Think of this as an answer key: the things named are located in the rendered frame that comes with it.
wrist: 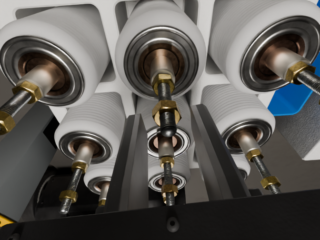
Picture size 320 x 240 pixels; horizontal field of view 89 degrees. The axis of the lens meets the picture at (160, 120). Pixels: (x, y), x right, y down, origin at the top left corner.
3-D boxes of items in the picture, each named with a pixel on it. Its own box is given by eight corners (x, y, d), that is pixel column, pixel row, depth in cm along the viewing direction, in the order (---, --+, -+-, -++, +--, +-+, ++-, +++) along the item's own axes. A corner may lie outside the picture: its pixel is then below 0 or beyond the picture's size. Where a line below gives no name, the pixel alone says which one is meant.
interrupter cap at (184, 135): (130, 133, 23) (129, 137, 23) (179, 115, 21) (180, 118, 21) (154, 161, 28) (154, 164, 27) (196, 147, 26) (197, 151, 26)
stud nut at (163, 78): (176, 88, 14) (177, 93, 14) (158, 95, 15) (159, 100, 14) (167, 69, 13) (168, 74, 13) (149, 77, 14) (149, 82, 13)
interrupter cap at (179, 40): (141, 6, 13) (140, 7, 13) (213, 47, 16) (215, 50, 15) (114, 81, 18) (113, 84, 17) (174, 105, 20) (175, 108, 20)
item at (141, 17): (142, -20, 26) (133, -15, 12) (192, 12, 29) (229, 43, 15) (123, 38, 31) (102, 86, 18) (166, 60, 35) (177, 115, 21)
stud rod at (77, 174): (83, 158, 24) (62, 215, 18) (78, 154, 23) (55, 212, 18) (89, 156, 24) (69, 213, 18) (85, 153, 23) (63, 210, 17)
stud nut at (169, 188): (165, 182, 18) (165, 190, 18) (178, 184, 19) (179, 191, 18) (159, 190, 20) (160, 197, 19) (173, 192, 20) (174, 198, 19)
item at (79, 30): (59, -7, 27) (-37, 11, 13) (119, 4, 28) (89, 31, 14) (70, 53, 33) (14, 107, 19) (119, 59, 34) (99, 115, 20)
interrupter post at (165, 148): (154, 138, 24) (155, 157, 22) (169, 133, 24) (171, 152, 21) (161, 147, 26) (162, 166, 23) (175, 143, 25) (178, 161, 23)
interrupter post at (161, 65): (155, 49, 16) (156, 63, 13) (176, 60, 17) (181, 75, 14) (145, 70, 17) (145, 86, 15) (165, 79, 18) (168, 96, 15)
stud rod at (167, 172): (163, 148, 23) (167, 204, 17) (170, 149, 23) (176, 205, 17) (161, 152, 24) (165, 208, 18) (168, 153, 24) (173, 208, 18)
